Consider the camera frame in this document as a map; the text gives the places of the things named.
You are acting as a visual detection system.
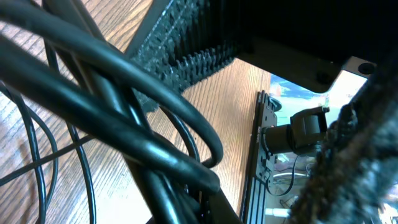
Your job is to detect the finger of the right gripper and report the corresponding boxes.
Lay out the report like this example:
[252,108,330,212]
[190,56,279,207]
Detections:
[125,0,238,94]

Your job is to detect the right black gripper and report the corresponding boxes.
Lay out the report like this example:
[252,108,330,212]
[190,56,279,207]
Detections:
[217,0,398,94]

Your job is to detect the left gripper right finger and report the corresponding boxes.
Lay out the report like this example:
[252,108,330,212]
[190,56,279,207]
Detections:
[287,48,397,223]

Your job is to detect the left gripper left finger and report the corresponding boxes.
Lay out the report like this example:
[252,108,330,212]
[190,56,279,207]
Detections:
[198,189,242,224]

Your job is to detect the black usb cable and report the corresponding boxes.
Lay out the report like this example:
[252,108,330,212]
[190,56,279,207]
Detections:
[0,0,224,224]

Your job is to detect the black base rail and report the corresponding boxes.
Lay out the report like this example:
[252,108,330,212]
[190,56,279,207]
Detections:
[240,91,276,224]

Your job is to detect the floor cables and clutter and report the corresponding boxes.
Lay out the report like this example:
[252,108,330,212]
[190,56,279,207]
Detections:
[266,152,318,218]

